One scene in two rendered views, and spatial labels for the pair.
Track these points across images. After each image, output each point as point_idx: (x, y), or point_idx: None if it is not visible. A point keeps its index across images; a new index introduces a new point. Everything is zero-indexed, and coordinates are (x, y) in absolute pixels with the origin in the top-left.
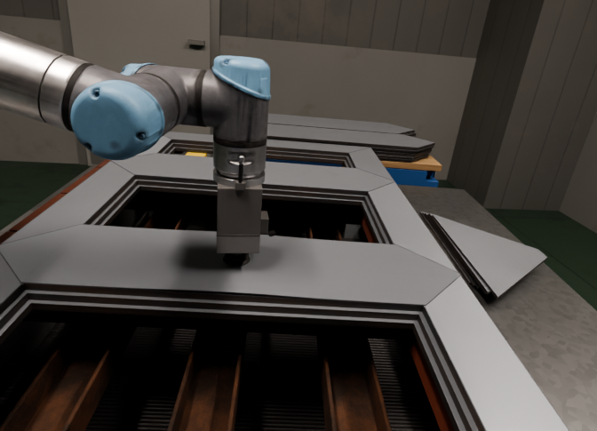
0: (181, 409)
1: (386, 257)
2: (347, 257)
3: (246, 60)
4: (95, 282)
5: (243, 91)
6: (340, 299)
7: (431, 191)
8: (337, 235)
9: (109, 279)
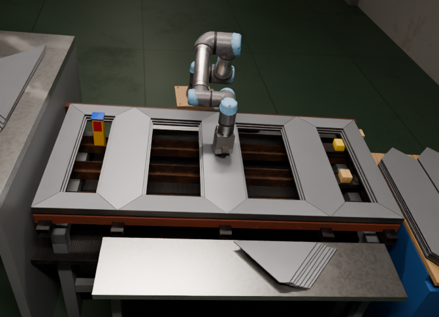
0: (186, 169)
1: (234, 193)
2: (231, 182)
3: (223, 102)
4: (204, 131)
5: (219, 108)
6: (204, 177)
7: (385, 268)
8: None
9: (205, 133)
